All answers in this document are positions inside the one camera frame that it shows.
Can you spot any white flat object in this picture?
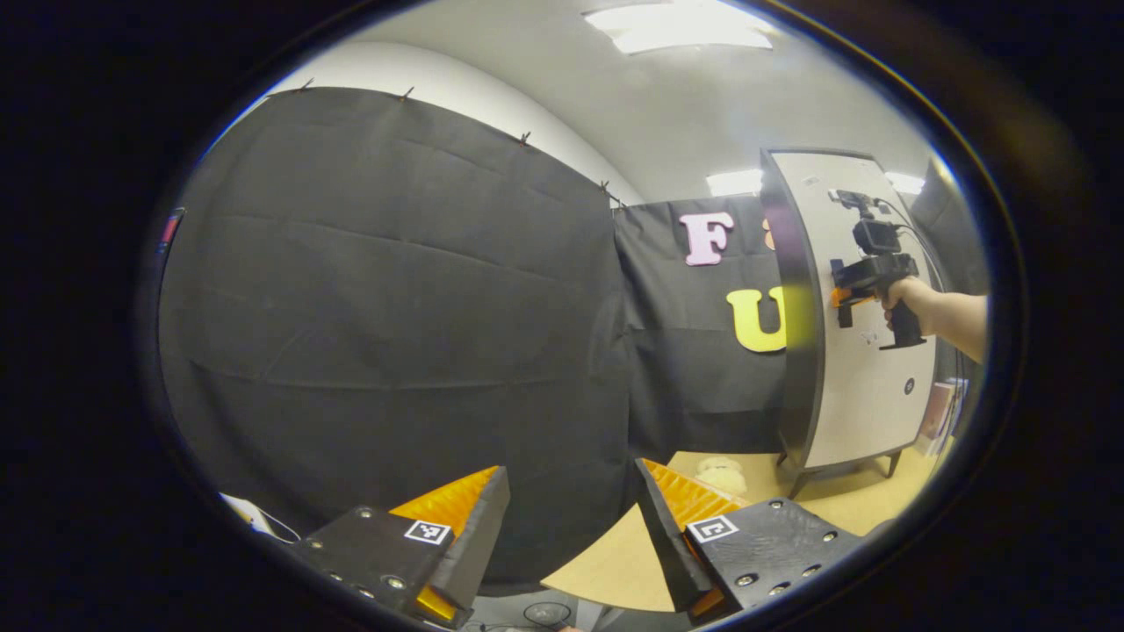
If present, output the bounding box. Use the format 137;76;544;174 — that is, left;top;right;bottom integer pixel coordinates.
220;492;299;541

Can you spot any grey cabinet door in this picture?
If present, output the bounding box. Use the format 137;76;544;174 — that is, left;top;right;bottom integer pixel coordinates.
786;151;939;469

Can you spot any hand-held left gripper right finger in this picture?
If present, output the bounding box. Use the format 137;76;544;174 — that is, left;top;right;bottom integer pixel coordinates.
634;458;866;624

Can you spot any large ceiling light panel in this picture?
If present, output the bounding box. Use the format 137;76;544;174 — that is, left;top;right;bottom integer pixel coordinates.
581;0;775;55

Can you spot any yellow plush toy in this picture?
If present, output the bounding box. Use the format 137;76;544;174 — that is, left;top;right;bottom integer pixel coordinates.
695;456;749;494

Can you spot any beige and purple book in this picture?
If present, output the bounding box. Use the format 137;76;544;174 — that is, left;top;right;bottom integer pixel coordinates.
919;382;956;440

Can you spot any dark grey cabinet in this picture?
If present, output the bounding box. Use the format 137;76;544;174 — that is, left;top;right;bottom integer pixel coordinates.
760;147;940;499

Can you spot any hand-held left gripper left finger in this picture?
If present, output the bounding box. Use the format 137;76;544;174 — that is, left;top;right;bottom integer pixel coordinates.
290;465;512;628

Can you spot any black camera cable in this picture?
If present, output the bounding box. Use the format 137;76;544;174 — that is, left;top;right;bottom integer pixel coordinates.
878;197;947;295

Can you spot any black backdrop cloth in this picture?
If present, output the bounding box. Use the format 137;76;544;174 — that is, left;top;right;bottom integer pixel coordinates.
158;86;989;589

